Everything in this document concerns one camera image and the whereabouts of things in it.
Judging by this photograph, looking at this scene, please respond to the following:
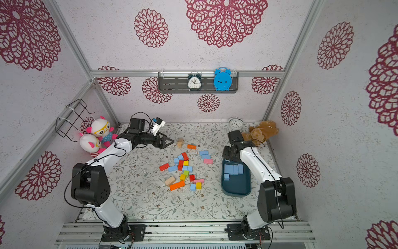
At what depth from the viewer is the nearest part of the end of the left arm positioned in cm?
67

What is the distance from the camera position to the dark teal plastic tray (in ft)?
2.75

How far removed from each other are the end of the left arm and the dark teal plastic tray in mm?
357
